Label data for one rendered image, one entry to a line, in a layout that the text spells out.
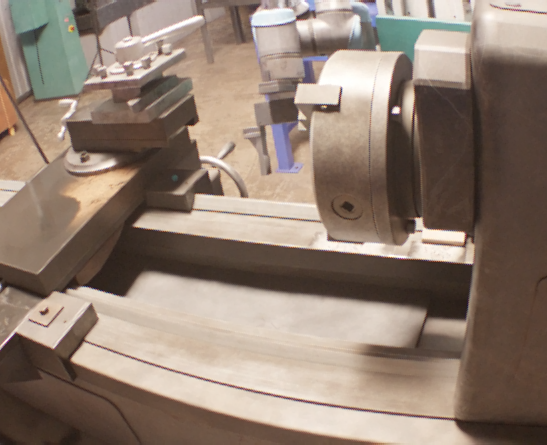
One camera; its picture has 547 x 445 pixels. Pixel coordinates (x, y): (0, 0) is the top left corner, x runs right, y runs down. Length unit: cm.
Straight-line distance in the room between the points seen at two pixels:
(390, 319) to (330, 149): 45
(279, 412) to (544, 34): 58
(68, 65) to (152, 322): 453
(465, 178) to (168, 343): 57
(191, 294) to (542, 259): 81
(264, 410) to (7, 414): 96
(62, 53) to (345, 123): 480
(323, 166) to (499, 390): 34
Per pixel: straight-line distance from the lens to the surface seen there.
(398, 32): 171
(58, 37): 532
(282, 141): 294
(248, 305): 110
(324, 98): 65
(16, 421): 154
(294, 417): 75
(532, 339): 58
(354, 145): 64
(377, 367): 79
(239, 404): 79
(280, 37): 119
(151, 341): 91
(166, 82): 117
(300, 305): 107
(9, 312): 104
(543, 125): 44
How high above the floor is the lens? 143
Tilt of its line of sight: 31 degrees down
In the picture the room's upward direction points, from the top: 11 degrees counter-clockwise
